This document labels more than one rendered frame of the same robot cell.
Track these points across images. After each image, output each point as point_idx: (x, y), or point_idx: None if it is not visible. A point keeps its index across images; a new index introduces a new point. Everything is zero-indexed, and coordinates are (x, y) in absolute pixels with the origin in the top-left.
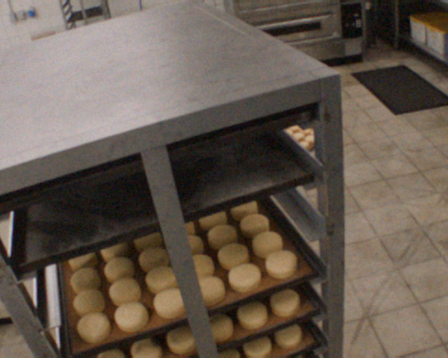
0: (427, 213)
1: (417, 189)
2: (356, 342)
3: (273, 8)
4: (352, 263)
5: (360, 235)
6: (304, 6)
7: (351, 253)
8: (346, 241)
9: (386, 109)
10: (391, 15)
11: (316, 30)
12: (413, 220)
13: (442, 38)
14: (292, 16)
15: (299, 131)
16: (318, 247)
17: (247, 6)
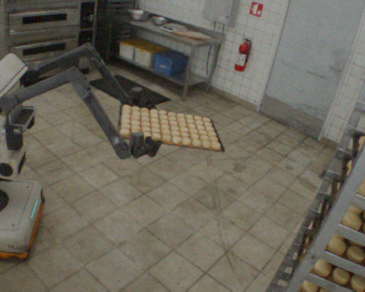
0: (207, 174)
1: (189, 160)
2: (235, 269)
3: (34, 32)
4: (189, 218)
5: (179, 198)
6: (55, 31)
7: (183, 211)
8: (174, 204)
9: None
10: (104, 39)
11: (62, 49)
12: (203, 180)
13: (150, 56)
14: (46, 38)
15: (195, 128)
16: (159, 214)
17: (15, 30)
